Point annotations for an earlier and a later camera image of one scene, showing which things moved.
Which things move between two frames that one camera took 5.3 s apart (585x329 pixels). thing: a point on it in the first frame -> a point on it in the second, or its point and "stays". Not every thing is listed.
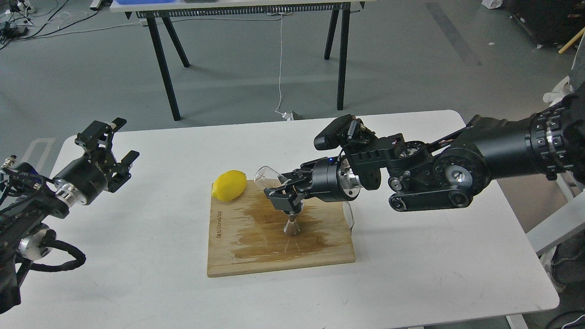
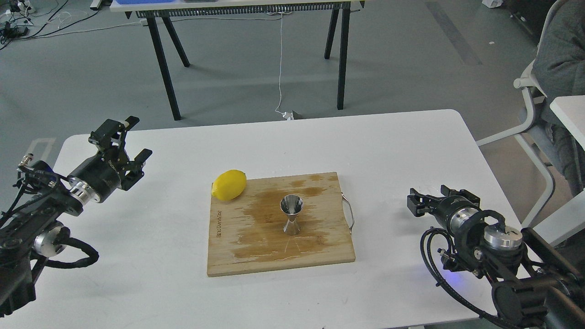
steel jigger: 291,227 stays
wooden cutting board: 246,234 stays
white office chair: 563,89 -> 536,136
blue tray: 145,2 stays
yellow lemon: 229,185 stays
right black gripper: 332,180 -> 454,211
